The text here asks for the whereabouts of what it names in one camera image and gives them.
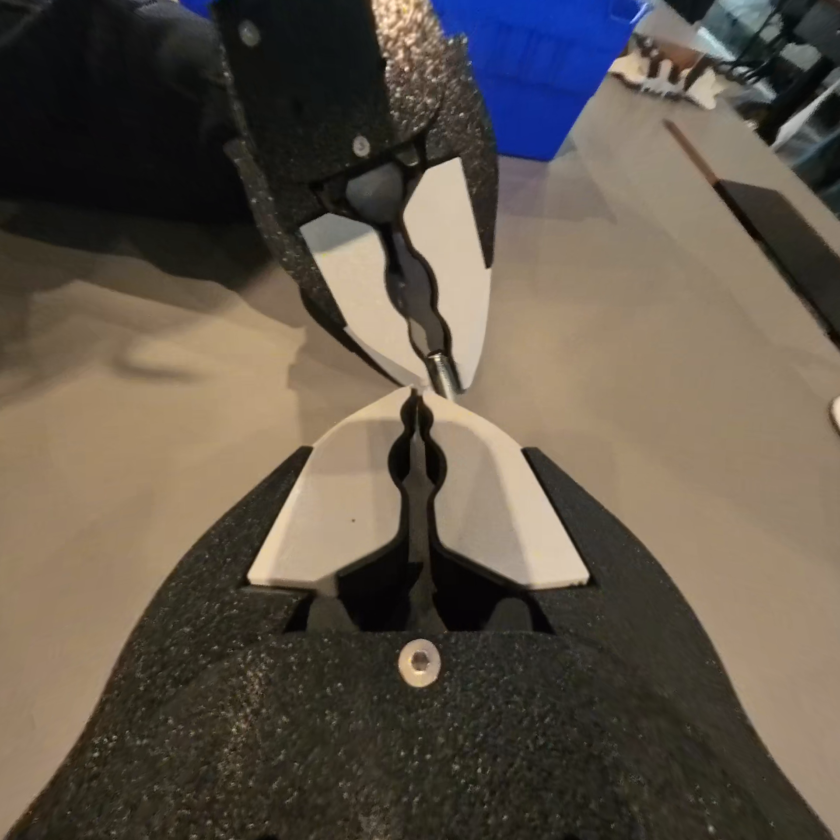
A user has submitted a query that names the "black and white patterned object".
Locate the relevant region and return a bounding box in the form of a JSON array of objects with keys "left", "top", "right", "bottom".
[{"left": 610, "top": 36, "right": 723, "bottom": 109}]

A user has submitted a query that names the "blue plastic bin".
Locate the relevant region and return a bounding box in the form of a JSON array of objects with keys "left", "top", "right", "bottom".
[{"left": 178, "top": 0, "right": 652, "bottom": 162}]

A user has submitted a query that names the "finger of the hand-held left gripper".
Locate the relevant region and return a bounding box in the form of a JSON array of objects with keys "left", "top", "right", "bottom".
[
  {"left": 394, "top": 156, "right": 493, "bottom": 393},
  {"left": 299, "top": 211, "right": 434, "bottom": 388}
]

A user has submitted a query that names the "person's left forearm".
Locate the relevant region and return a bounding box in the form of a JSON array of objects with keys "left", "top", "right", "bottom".
[{"left": 0, "top": 0, "right": 263, "bottom": 227}]

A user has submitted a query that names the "silver bolt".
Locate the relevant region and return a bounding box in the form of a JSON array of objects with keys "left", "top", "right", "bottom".
[{"left": 423, "top": 351, "right": 468, "bottom": 398}]

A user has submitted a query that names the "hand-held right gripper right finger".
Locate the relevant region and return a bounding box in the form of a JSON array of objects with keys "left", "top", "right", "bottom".
[{"left": 419, "top": 390, "right": 589, "bottom": 592}]

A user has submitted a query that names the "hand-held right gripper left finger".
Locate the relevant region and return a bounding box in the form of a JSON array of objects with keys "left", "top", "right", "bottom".
[{"left": 246, "top": 387, "right": 421, "bottom": 598}]

